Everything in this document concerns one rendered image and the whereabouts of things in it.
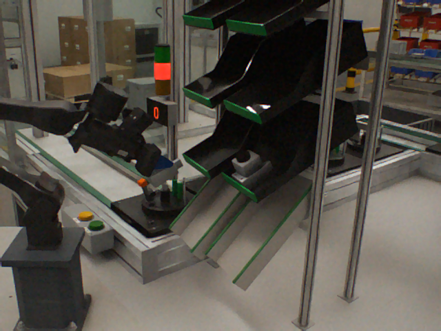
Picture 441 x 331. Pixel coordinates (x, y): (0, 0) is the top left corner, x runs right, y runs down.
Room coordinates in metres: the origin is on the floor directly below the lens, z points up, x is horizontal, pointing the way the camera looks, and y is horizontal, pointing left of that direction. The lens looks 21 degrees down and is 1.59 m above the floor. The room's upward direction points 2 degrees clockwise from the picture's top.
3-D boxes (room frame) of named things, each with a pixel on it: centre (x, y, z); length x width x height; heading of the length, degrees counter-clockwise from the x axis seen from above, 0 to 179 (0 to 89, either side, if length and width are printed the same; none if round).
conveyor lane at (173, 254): (1.59, -0.21, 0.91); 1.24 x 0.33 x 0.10; 129
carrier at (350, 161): (1.76, -0.41, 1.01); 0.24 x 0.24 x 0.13; 39
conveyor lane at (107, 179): (1.53, 0.33, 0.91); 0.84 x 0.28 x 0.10; 39
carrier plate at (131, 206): (1.29, 0.16, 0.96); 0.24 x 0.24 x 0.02; 39
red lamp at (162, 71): (1.51, 0.19, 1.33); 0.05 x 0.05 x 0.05
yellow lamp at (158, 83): (1.51, 0.19, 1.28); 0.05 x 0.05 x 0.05
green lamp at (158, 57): (1.51, 0.19, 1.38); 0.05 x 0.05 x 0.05
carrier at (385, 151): (1.92, -0.60, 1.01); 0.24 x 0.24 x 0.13; 39
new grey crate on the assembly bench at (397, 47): (6.45, -2.22, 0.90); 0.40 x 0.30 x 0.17; 140
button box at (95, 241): (1.22, 0.38, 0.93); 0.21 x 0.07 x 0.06; 39
